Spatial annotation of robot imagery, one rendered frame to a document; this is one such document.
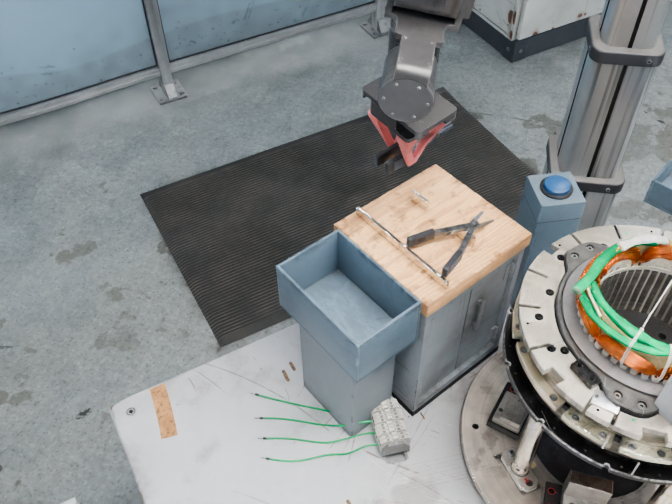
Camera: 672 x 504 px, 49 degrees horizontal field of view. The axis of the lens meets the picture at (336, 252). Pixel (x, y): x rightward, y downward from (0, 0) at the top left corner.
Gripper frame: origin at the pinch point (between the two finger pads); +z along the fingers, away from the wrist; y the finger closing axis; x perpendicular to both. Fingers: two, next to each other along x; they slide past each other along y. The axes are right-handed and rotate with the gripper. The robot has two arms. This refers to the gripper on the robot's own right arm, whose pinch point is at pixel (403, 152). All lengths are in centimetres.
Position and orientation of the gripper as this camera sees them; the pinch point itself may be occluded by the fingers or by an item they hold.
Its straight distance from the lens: 95.2
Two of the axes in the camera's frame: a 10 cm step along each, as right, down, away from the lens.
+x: 7.8, -5.1, 3.7
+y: 6.3, 6.2, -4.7
